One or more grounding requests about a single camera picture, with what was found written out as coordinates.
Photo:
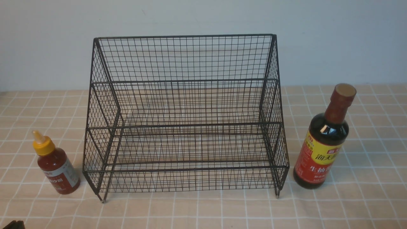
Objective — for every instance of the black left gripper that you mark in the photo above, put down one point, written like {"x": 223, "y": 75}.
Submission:
{"x": 15, "y": 225}

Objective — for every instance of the red ketchup bottle yellow cap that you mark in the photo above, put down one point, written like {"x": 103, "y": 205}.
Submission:
{"x": 55, "y": 164}

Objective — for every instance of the dark soy sauce bottle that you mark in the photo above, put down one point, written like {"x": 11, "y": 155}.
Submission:
{"x": 326, "y": 134}

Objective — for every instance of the beige grid tablecloth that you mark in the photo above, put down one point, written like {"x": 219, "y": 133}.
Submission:
{"x": 366, "y": 187}

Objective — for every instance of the black wire mesh shelf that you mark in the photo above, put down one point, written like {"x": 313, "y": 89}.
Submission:
{"x": 185, "y": 113}

